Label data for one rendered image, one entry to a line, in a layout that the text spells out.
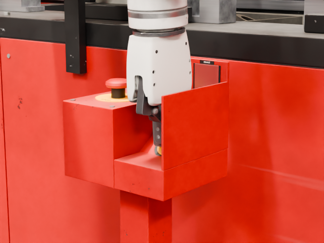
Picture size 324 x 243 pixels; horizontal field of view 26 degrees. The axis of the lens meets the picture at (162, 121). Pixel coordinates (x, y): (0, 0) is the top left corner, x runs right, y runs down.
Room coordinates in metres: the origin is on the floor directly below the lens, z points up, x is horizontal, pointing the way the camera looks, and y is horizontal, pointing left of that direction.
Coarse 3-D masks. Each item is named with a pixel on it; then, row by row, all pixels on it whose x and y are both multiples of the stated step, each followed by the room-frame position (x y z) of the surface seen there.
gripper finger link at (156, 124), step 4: (152, 108) 0.98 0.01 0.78; (156, 108) 0.98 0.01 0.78; (152, 112) 0.98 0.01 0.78; (156, 112) 0.98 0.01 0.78; (148, 116) 0.99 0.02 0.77; (152, 116) 0.99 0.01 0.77; (156, 116) 0.98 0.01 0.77; (152, 120) 1.00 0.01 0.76; (156, 120) 0.99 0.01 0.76; (160, 120) 0.99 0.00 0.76; (152, 124) 1.01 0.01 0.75; (156, 124) 1.00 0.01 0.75; (160, 124) 0.99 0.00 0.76; (156, 128) 1.00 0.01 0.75; (160, 128) 1.00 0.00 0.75; (156, 132) 1.00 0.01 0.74; (160, 132) 1.00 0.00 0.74; (156, 136) 1.00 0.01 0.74; (160, 136) 1.00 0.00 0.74; (156, 140) 1.00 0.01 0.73; (160, 140) 1.00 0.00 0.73; (156, 144) 1.01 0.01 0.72; (160, 144) 1.01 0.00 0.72
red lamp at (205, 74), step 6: (198, 66) 1.08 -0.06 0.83; (204, 66) 1.07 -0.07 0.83; (210, 66) 1.07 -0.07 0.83; (216, 66) 1.06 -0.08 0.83; (198, 72) 1.08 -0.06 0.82; (204, 72) 1.07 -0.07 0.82; (210, 72) 1.07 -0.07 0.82; (216, 72) 1.06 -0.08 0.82; (198, 78) 1.08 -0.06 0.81; (204, 78) 1.07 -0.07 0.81; (210, 78) 1.07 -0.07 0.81; (216, 78) 1.06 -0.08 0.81; (198, 84) 1.08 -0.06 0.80; (204, 84) 1.07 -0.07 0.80; (210, 84) 1.07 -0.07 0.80
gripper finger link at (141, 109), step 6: (138, 84) 0.97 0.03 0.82; (138, 90) 0.97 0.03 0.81; (138, 96) 0.97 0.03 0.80; (144, 96) 0.97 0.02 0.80; (138, 102) 0.97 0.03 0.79; (144, 102) 0.97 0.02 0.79; (138, 108) 0.97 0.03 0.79; (144, 108) 0.97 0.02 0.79; (150, 108) 0.98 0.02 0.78; (144, 114) 0.97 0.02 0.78; (150, 114) 0.98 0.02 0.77
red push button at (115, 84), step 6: (114, 78) 1.09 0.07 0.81; (120, 78) 1.09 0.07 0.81; (108, 84) 1.06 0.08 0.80; (114, 84) 1.06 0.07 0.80; (120, 84) 1.06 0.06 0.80; (126, 84) 1.06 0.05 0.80; (114, 90) 1.07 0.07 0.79; (120, 90) 1.07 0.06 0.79; (114, 96) 1.07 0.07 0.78; (120, 96) 1.07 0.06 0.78
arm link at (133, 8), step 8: (128, 0) 0.98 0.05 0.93; (136, 0) 0.97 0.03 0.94; (144, 0) 0.96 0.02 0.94; (152, 0) 0.96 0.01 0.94; (160, 0) 0.96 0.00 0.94; (168, 0) 0.96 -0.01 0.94; (176, 0) 0.97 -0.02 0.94; (184, 0) 0.98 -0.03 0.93; (128, 8) 0.99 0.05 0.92; (136, 8) 0.97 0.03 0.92; (144, 8) 0.96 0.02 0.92; (152, 8) 0.96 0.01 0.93; (160, 8) 0.96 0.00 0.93; (168, 8) 0.96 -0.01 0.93; (176, 8) 0.97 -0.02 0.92
